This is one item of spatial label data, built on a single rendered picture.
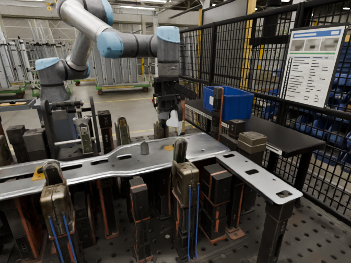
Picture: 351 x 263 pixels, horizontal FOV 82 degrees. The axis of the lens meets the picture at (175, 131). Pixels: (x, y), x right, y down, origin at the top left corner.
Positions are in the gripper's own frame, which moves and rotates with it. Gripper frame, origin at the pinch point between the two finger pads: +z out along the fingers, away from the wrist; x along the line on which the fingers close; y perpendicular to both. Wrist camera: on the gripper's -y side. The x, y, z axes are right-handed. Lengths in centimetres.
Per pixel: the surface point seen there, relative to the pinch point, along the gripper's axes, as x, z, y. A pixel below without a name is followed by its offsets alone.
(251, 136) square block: 14.3, 2.4, -25.5
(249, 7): -136, -71, -149
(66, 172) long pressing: 3.6, 7.6, 39.2
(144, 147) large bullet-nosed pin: 1.6, 4.9, 12.8
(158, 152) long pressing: 1.4, 8.0, 7.6
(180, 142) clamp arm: 18.4, -3.0, 6.0
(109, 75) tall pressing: -692, 52, -51
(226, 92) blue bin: -39, -3, -53
